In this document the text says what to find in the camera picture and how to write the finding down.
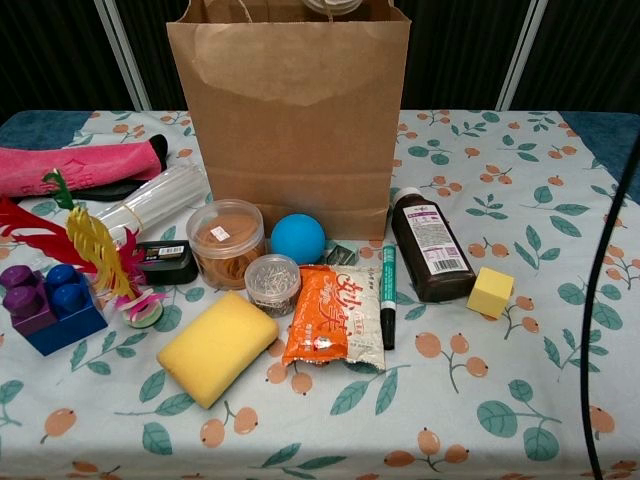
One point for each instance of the brown medicine bottle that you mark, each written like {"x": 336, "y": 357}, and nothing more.
{"x": 430, "y": 250}

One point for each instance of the brown paper bag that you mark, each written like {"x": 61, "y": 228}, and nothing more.
{"x": 290, "y": 150}

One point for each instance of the black partition screen panel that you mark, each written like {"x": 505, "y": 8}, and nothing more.
{"x": 585, "y": 50}
{"x": 50, "y": 50}
{"x": 450, "y": 50}
{"x": 160, "y": 60}

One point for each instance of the white paper cup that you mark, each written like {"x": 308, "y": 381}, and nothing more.
{"x": 345, "y": 4}

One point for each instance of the pink folded towel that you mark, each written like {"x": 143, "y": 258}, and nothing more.
{"x": 100, "y": 165}

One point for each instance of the purple toy building block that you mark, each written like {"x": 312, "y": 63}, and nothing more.
{"x": 22, "y": 300}

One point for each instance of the small jar of paper clips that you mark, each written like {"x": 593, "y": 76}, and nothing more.
{"x": 272, "y": 290}

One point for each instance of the small black box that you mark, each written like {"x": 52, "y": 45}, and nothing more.
{"x": 167, "y": 265}

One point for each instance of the blue toy building block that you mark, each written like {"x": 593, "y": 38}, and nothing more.
{"x": 75, "y": 320}

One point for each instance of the green marker pen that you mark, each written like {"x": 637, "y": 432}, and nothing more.
{"x": 388, "y": 295}

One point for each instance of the yellow foam cube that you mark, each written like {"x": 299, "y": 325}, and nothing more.
{"x": 490, "y": 292}

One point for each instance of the blue ball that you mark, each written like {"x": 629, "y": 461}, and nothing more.
{"x": 298, "y": 238}

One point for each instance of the clear jar of rubber bands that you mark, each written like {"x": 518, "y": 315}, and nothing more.
{"x": 225, "y": 250}

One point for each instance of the floral print tablecloth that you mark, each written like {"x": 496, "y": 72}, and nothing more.
{"x": 450, "y": 425}

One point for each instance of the yellow sponge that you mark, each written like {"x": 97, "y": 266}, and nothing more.
{"x": 215, "y": 350}

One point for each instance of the orange pickle packet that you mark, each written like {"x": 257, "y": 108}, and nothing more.
{"x": 325, "y": 320}

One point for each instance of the bundle of clear straws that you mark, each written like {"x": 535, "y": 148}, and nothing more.
{"x": 160, "y": 200}

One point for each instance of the colourful feather shuttlecock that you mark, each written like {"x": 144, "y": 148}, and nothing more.
{"x": 95, "y": 245}

